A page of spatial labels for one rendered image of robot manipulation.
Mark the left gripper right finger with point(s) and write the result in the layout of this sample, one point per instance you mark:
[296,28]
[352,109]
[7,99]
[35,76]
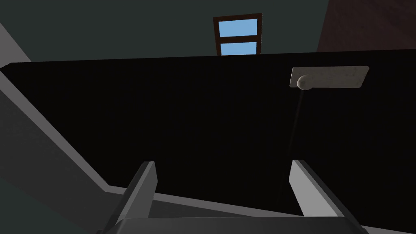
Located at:
[312,195]

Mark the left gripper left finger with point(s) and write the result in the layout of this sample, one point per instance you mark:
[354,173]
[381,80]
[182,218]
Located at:
[139,195]

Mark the black door leaf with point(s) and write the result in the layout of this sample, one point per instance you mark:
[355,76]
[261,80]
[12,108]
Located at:
[195,130]

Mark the window with dark frame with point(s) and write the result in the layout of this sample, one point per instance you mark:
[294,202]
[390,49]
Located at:
[238,35]

